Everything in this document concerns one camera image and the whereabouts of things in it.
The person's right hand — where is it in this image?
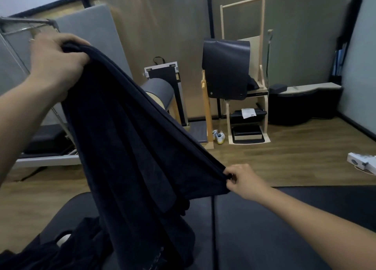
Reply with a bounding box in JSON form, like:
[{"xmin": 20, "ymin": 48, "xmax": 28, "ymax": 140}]
[{"xmin": 223, "ymin": 164, "xmax": 274, "ymax": 203}]

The person's left hand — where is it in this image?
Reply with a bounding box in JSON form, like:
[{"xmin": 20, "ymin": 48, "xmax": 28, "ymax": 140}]
[{"xmin": 29, "ymin": 33, "xmax": 92, "ymax": 103}]

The dark navy towel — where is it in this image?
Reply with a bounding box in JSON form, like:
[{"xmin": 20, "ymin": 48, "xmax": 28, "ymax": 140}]
[{"xmin": 60, "ymin": 42, "xmax": 231, "ymax": 270}]

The person's right forearm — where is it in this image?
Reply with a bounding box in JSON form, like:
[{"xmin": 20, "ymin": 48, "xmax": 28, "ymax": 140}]
[{"xmin": 253, "ymin": 187, "xmax": 376, "ymax": 270}]

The person's left forearm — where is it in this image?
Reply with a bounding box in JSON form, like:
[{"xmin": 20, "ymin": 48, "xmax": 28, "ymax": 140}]
[{"xmin": 0, "ymin": 74, "xmax": 64, "ymax": 186}]

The grey padded panel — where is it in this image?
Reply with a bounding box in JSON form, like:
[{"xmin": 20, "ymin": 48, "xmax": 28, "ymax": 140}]
[{"xmin": 54, "ymin": 4, "xmax": 133, "ymax": 80}]

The black box with wooden trim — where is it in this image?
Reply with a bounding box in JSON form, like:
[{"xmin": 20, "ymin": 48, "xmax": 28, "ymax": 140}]
[{"xmin": 230, "ymin": 125, "xmax": 264, "ymax": 143}]

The grey floor pad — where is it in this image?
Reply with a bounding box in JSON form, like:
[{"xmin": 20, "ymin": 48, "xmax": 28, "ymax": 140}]
[{"xmin": 188, "ymin": 122, "xmax": 210, "ymax": 144}]

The black padded table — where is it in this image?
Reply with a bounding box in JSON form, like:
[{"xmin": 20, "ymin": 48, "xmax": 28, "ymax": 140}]
[{"xmin": 41, "ymin": 186, "xmax": 376, "ymax": 270}]

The black foam block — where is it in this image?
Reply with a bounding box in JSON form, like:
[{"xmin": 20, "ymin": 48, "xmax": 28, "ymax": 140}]
[{"xmin": 269, "ymin": 84, "xmax": 288, "ymax": 95}]

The black curved bench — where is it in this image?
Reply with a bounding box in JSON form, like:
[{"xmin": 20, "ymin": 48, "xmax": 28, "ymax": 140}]
[{"xmin": 268, "ymin": 82, "xmax": 343, "ymax": 126}]

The grey ladder barrel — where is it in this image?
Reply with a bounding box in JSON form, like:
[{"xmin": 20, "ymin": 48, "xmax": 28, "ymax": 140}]
[{"xmin": 139, "ymin": 56, "xmax": 192, "ymax": 132}]

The wooden pilates chair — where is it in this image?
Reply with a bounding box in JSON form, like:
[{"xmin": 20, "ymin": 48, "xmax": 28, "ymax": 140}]
[{"xmin": 220, "ymin": 0, "xmax": 273, "ymax": 146}]

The black draped mat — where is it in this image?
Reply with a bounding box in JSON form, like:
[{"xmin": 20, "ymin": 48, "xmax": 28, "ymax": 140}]
[{"xmin": 202, "ymin": 38, "xmax": 251, "ymax": 101}]

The grey metal pole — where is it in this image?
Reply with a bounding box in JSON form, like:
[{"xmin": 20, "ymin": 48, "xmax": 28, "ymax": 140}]
[{"xmin": 266, "ymin": 29, "xmax": 274, "ymax": 87}]

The white cardboard box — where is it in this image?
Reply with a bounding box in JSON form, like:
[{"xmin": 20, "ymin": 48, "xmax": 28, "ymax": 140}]
[{"xmin": 347, "ymin": 152, "xmax": 376, "ymax": 175}]

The dark shelf with folders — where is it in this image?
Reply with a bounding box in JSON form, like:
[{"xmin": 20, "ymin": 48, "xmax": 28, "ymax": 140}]
[{"xmin": 331, "ymin": 36, "xmax": 349, "ymax": 77}]

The pile of dark clothes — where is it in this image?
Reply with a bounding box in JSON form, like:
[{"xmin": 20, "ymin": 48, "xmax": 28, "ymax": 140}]
[{"xmin": 0, "ymin": 216, "xmax": 116, "ymax": 270}]

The wooden stand post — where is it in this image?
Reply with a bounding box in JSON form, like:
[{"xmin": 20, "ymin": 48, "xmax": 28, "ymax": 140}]
[{"xmin": 200, "ymin": 70, "xmax": 215, "ymax": 150}]

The metal pilates reformer frame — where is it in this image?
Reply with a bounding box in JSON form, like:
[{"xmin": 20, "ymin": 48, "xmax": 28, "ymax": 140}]
[{"xmin": 0, "ymin": 17, "xmax": 82, "ymax": 170}]

